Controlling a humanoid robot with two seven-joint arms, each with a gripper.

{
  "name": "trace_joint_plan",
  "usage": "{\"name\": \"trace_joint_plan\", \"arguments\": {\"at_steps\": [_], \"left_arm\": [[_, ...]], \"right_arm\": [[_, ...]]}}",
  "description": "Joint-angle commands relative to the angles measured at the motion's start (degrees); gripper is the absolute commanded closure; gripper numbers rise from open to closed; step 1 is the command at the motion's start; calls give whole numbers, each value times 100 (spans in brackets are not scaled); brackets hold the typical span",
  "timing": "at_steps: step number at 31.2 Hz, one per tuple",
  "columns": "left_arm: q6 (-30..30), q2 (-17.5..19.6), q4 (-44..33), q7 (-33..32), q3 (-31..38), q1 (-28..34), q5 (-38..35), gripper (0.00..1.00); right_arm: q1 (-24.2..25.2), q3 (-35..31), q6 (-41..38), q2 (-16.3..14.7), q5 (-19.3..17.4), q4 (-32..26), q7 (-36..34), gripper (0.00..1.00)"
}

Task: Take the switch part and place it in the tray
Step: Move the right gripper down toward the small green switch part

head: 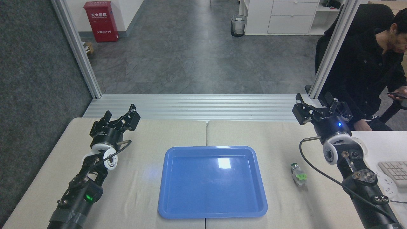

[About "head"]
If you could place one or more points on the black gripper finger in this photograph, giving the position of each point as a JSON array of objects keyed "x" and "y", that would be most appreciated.
[
  {"x": 107, "y": 117},
  {"x": 343, "y": 109},
  {"x": 302, "y": 113},
  {"x": 132, "y": 119}
]

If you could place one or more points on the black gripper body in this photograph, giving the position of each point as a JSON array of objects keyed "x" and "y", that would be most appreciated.
[
  {"x": 108, "y": 133},
  {"x": 334, "y": 127}
]

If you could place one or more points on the black phone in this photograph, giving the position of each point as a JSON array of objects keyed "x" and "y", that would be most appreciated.
[{"x": 394, "y": 94}]

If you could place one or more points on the green and grey switch part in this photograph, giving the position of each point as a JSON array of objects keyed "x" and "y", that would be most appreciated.
[{"x": 299, "y": 175}]

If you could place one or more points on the blue plastic tray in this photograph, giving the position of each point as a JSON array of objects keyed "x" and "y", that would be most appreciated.
[{"x": 197, "y": 190}]

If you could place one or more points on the person's left hand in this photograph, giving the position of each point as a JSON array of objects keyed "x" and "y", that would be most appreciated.
[{"x": 403, "y": 89}]

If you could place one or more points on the white computer mouse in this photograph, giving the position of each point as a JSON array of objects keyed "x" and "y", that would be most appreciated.
[{"x": 365, "y": 149}]

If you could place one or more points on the person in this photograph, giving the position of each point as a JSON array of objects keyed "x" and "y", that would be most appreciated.
[{"x": 359, "y": 70}]

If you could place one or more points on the small cardboard box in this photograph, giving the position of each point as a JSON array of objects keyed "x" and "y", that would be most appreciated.
[{"x": 88, "y": 47}]

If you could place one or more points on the white keyboard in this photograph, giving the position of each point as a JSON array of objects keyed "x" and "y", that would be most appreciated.
[{"x": 397, "y": 171}]

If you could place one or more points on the grey felt partition panel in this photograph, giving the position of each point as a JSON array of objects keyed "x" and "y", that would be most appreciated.
[{"x": 31, "y": 95}]

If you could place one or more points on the white power strip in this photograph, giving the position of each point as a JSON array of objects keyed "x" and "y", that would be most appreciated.
[{"x": 388, "y": 187}]

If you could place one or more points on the white open shelf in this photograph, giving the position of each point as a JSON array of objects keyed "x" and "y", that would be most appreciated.
[{"x": 327, "y": 19}]

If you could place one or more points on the red fire extinguisher box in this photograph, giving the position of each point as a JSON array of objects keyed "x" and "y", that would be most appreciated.
[{"x": 101, "y": 22}]

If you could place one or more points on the white drawer cabinet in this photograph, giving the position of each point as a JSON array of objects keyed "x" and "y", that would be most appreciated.
[{"x": 286, "y": 19}]

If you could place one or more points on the black office chair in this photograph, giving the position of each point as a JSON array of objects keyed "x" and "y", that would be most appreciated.
[{"x": 369, "y": 16}]

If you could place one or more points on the silver aluminium post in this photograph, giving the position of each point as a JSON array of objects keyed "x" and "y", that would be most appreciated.
[
  {"x": 79, "y": 51},
  {"x": 334, "y": 47}
]

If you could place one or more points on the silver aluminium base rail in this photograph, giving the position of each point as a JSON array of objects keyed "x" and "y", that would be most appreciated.
[{"x": 197, "y": 106}]

